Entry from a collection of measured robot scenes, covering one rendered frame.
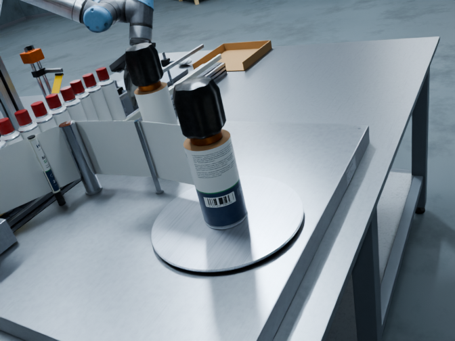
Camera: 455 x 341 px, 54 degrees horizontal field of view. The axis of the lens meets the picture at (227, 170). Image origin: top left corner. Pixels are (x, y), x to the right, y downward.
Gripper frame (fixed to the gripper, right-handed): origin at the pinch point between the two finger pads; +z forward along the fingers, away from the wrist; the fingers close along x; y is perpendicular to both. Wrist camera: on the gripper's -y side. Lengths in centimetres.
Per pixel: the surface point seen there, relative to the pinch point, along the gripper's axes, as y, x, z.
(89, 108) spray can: 1.8, -20.4, 4.1
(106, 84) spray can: 1.9, -14.2, -3.8
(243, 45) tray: -2, 79, -36
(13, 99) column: -12.6, -35.2, 3.2
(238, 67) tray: 8, 57, -21
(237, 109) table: 28.8, 20.8, 0.2
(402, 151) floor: 61, 169, 11
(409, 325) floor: 85, 58, 74
